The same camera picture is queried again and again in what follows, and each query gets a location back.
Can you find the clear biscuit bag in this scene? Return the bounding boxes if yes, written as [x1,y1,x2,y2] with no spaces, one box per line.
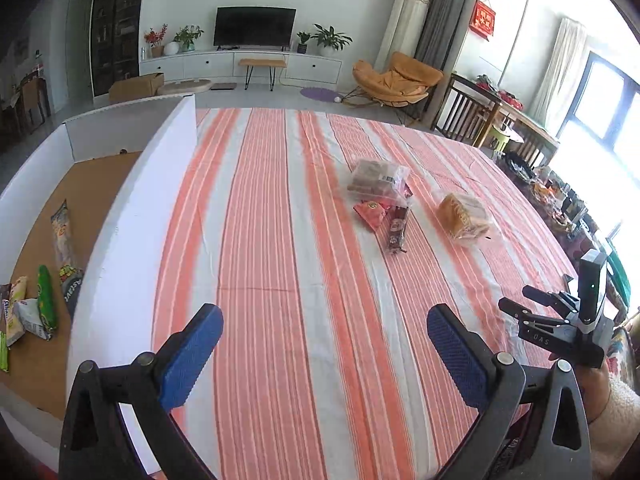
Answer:
[346,159,411,201]

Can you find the grey curtain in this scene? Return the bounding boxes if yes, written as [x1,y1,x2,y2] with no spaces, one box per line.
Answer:
[415,0,488,68]

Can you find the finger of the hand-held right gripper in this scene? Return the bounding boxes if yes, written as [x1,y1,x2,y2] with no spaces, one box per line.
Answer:
[498,297,571,328]
[522,285,581,311]

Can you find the brown sausage stick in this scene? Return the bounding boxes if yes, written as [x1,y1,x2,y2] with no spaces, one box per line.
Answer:
[385,205,412,255]

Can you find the dark chocolate bar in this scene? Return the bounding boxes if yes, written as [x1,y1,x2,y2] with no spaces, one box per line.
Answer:
[0,283,13,333]

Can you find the white curtain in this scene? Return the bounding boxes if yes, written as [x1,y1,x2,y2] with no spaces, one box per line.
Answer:
[527,17,588,121]

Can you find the lime green stool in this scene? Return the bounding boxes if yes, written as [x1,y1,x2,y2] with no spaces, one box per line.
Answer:
[487,125,523,151]

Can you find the orange lounge chair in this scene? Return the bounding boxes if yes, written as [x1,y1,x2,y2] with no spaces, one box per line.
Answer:
[345,51,445,111]

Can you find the brown cardboard box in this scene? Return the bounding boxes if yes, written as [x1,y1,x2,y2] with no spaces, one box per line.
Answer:
[108,73,165,103]

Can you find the red wall calendar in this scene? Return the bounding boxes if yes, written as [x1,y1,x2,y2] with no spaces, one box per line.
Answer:
[472,0,497,40]

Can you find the person's right hand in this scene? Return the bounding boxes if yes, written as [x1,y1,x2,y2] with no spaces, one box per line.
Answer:
[575,357,612,423]

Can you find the group of bottles and jars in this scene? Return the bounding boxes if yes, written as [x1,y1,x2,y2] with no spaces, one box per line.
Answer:
[542,170,608,246]

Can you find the wicker basket of snacks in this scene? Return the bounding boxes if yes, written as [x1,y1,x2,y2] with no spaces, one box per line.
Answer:
[532,177,566,206]

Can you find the clear-wrapped bread packet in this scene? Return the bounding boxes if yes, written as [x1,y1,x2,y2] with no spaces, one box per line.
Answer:
[437,192,501,243]

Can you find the blue and white packet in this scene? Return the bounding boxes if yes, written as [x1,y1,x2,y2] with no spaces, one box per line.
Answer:
[17,298,55,342]

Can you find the dark-framed window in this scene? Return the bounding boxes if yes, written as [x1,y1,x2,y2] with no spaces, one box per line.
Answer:
[555,50,640,241]

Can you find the beige floor cushion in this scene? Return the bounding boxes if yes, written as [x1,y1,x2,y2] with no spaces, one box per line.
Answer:
[157,80,213,95]

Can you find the dark bookshelf cabinet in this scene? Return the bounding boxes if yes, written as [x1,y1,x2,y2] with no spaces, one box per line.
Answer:
[90,0,150,97]

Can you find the green snack packet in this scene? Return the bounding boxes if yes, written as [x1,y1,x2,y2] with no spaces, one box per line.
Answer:
[37,265,59,335]

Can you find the wooden bench stool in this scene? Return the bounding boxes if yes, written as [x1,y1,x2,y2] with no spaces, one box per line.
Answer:
[238,58,287,92]

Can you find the black television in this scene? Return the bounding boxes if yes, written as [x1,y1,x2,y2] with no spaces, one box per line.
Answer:
[213,6,297,52]

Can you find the long printed snack packet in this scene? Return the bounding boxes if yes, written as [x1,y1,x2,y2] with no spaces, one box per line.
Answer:
[50,199,86,318]

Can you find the clear bowl with dark items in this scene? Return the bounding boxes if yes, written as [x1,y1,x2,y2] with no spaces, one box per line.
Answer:
[502,152,538,183]

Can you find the covered floor air conditioner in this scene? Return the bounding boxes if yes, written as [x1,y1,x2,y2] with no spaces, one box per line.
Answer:
[374,0,435,71]

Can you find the white television cabinet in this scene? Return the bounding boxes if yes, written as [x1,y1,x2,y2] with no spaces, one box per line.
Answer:
[139,50,343,86]

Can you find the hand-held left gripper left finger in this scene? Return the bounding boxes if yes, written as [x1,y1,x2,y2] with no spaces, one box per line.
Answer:
[59,302,225,480]

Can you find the red flowers in vase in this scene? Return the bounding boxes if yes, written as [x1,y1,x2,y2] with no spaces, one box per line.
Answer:
[144,24,168,58]

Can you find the large potted plant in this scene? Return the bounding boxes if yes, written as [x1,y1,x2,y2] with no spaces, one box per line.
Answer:
[312,24,353,57]

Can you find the white cardboard box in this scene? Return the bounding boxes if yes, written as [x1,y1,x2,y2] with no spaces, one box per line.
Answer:
[0,94,198,480]

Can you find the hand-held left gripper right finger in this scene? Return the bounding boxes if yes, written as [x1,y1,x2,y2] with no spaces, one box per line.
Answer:
[426,302,593,480]

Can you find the white door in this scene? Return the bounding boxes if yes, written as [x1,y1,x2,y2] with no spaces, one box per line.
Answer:
[66,0,95,106]

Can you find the pale yellow snack packet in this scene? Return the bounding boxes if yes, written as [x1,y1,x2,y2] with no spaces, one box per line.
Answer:
[4,276,29,347]

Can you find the long red snack packet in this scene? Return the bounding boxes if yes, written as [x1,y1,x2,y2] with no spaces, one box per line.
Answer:
[353,200,401,232]

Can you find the green plant in vase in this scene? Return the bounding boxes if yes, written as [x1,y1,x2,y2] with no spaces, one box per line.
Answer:
[174,25,205,53]

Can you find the green bag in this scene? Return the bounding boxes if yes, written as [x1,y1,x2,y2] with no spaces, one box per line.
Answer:
[602,240,633,301]

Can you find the orange striped tablecloth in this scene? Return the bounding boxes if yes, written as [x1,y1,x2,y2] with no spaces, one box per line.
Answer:
[150,107,601,480]

